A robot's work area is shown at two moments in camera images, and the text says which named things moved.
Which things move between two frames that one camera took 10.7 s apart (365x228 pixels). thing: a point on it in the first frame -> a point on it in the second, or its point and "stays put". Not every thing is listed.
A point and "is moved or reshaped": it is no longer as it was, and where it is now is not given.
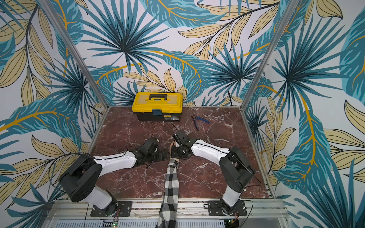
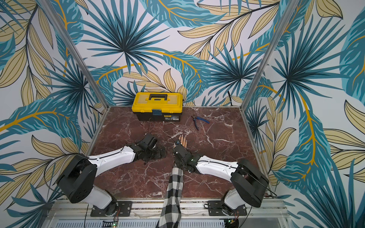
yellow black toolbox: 157,106 stays put
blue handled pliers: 195,118 stays put
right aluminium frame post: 270,52 stays put
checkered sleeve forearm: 167,218 is moved or reshaped
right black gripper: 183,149 -> 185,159
